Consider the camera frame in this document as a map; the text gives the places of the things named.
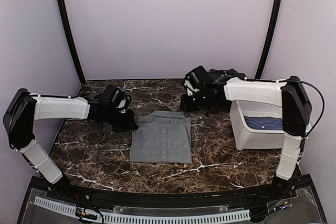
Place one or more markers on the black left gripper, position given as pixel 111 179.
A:
pixel 127 126

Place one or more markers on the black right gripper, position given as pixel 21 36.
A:
pixel 186 107

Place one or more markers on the black striped shirt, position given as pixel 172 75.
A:
pixel 225 73

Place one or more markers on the grey long sleeve shirt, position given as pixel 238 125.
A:
pixel 162 137

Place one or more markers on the white plastic bin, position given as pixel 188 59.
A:
pixel 247 138

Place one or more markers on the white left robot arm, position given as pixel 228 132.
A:
pixel 28 112

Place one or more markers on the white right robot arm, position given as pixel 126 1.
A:
pixel 288 94

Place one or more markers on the blue checkered shirt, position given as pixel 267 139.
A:
pixel 264 123

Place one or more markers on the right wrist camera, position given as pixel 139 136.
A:
pixel 197 80

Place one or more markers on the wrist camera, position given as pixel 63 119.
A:
pixel 115 98
pixel 197 80

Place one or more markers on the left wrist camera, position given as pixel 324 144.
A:
pixel 115 98

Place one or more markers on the black right frame post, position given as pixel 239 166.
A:
pixel 268 38

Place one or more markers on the black frame post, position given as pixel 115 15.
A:
pixel 70 41
pixel 268 38

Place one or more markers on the white cable duct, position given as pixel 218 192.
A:
pixel 122 214

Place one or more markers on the black front rail base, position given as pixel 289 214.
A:
pixel 300 203

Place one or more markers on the black left frame post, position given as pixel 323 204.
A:
pixel 70 41

